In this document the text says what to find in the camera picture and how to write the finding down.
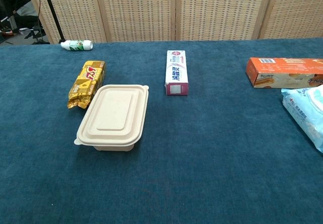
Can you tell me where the white pink toothpaste box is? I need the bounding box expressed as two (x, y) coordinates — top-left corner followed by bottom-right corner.
(165, 49), (189, 96)

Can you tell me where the orange cardboard box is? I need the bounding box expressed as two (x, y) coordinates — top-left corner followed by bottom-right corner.
(246, 57), (323, 89)

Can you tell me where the light blue wipes pack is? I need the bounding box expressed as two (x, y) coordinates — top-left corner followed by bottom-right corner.
(281, 84), (323, 154)

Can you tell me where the beige lidded food container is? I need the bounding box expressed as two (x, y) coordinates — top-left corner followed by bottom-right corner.
(73, 84), (150, 152)

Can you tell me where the gold foil snack packet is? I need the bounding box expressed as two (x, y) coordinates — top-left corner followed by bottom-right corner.
(67, 60), (106, 110)

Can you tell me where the woven wooden folding screen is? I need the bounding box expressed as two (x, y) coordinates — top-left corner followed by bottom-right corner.
(23, 0), (323, 44)

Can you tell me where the white green plastic bottle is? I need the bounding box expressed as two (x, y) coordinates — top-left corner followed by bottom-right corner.
(60, 39), (93, 51)

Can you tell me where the black stand pole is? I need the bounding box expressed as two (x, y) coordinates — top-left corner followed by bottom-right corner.
(40, 0), (66, 41)

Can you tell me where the black office chair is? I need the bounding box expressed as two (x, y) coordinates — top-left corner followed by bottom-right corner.
(0, 0), (50, 45)

